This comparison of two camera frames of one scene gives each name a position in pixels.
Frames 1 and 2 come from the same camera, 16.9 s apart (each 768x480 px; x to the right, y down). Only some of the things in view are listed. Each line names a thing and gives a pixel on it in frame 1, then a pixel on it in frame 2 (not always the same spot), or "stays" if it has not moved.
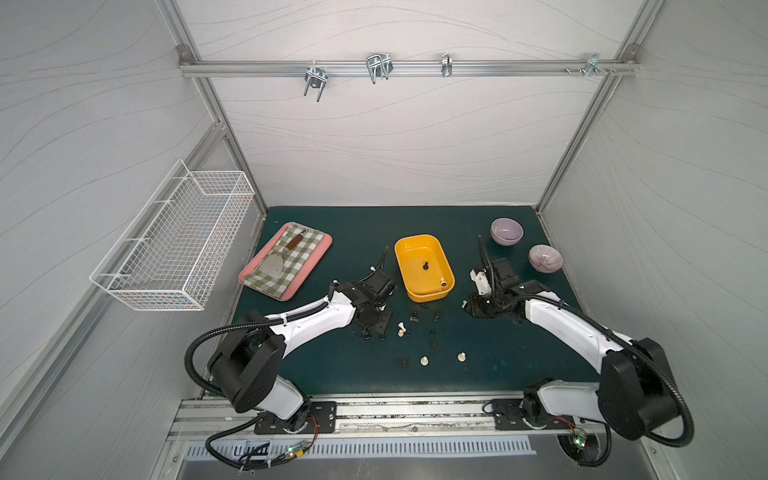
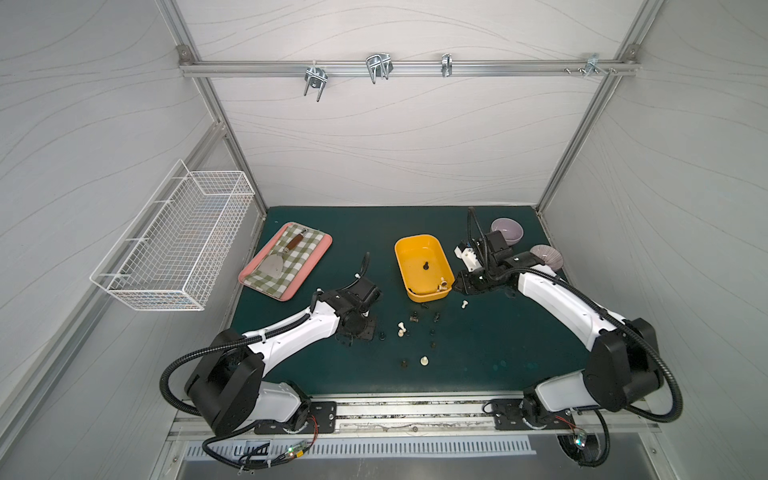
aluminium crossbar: [407, 68] stays
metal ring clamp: [447, 65] stays
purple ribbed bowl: [545, 259] stays
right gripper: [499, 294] -> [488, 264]
